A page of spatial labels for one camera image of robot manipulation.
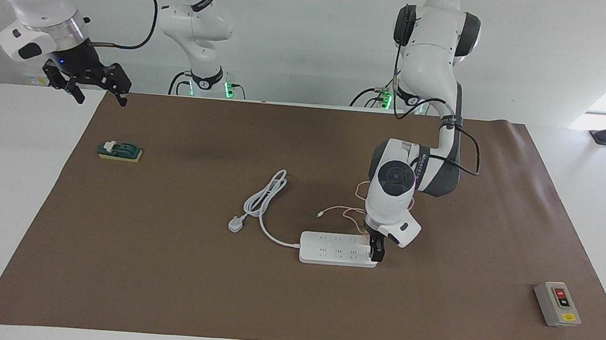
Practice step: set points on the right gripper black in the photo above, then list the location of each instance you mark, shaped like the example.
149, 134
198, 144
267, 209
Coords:
79, 63

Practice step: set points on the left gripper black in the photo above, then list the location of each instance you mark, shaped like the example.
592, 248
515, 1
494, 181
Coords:
377, 238

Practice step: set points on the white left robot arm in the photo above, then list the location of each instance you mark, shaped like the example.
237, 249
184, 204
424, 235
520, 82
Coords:
392, 198

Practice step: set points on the white power strip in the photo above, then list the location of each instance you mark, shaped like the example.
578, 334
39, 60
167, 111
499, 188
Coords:
334, 251

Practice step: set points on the brown table mat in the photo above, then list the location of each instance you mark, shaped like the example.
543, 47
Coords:
164, 289

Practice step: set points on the white wall socket box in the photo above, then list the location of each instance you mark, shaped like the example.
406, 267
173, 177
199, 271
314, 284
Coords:
37, 80

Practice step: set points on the grey on-off switch box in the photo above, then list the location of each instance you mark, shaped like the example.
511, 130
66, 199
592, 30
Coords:
557, 303

